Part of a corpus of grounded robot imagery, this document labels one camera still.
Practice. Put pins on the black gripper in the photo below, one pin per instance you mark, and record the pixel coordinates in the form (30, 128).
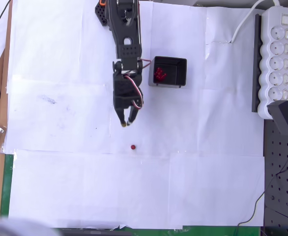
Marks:
(122, 104)

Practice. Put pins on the white power strip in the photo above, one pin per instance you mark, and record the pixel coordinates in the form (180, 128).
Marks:
(276, 61)

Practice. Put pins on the white paper table cover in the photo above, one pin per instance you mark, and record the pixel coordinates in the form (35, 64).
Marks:
(85, 172)

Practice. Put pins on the dark flat device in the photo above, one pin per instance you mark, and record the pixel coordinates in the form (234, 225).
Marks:
(95, 232)

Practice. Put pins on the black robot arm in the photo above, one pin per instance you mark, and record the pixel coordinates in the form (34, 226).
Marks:
(126, 29)

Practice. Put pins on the black power adapter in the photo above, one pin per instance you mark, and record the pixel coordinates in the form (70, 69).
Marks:
(282, 118)

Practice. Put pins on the black square container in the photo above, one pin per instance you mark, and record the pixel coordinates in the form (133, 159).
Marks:
(181, 73)

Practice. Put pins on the black shelf rail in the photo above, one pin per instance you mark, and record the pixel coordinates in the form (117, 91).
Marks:
(256, 61)

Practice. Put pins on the blurry gray object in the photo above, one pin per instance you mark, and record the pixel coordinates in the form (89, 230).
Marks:
(11, 226)

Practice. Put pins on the black pegboard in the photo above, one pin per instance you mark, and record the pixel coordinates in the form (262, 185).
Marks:
(281, 196)

